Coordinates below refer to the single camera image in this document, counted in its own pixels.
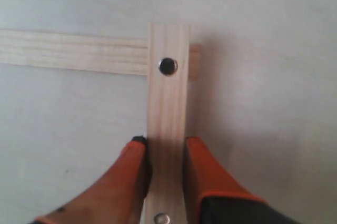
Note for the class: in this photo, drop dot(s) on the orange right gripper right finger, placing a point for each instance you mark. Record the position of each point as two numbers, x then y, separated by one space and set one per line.
212 195

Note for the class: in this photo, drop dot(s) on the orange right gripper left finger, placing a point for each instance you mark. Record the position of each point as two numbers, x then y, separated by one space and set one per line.
117 197

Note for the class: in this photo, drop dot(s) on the wood strip with two magnets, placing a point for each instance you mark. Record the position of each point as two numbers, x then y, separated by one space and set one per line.
168 75

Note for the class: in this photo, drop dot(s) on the plain horizontal wood strip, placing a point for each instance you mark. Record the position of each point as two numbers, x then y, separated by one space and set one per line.
76 52

